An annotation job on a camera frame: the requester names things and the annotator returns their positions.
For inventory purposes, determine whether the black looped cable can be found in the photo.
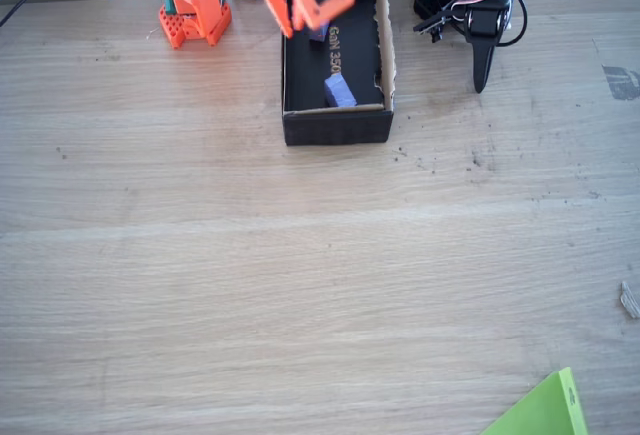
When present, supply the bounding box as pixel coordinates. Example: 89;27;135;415
497;0;530;50

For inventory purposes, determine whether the green paper sheet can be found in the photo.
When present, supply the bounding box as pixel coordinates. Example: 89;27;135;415
479;366;590;435

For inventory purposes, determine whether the black cardboard box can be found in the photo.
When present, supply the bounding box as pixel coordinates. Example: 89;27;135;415
280;0;396;147

